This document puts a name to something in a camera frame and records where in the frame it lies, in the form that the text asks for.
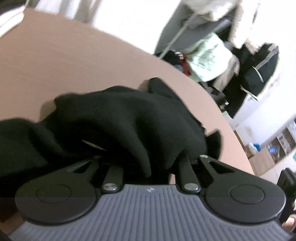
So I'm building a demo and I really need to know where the black sweater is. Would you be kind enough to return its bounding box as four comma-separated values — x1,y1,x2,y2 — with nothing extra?
1,78,222,220

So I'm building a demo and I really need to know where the grey hanging hoodie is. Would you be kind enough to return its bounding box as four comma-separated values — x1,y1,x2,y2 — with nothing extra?
154,1,238,59

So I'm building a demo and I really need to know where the light green quilted jacket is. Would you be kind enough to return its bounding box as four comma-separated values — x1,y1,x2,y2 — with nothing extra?
183,33,238,82

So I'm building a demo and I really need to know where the black white-striped jacket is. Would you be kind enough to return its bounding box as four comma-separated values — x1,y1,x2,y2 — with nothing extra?
240,44,279,96

